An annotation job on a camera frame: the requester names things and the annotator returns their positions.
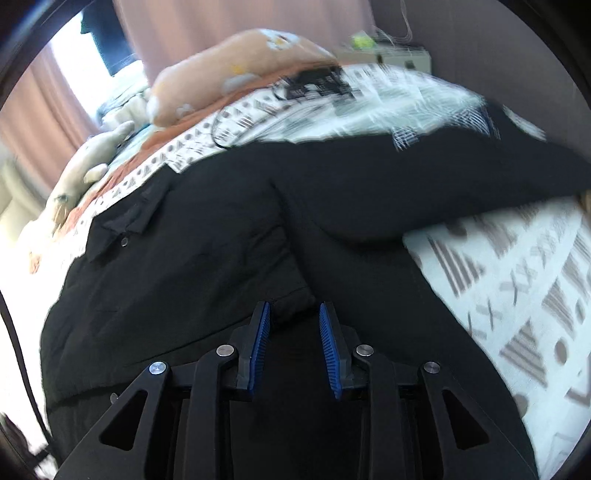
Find orange floral pillow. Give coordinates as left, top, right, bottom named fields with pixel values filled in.
left=150, top=28, right=342, bottom=127

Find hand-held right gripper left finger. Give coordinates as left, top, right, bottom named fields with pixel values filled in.
left=55, top=301, right=273, bottom=480

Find white charger cable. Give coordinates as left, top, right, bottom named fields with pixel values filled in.
left=372, top=0, right=416, bottom=47

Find beige plush toy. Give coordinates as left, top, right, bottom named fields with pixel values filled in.
left=46, top=121, right=134, bottom=236

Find white nightstand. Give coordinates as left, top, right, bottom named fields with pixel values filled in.
left=337, top=42, right=432, bottom=75

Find black cable bundle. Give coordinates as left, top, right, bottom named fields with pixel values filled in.
left=211, top=67, right=357, bottom=149

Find hanging black garment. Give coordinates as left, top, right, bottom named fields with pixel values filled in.
left=81, top=0, right=139, bottom=77

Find patterned white blanket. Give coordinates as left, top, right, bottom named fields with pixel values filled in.
left=28, top=62, right=591, bottom=480

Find black jacket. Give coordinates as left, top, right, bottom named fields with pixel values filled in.
left=39, top=102, right=587, bottom=480

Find pale ruffled bedding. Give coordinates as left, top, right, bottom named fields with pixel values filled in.
left=98, top=87, right=154, bottom=134

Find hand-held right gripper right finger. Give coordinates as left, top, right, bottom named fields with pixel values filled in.
left=318, top=301, right=539, bottom=480

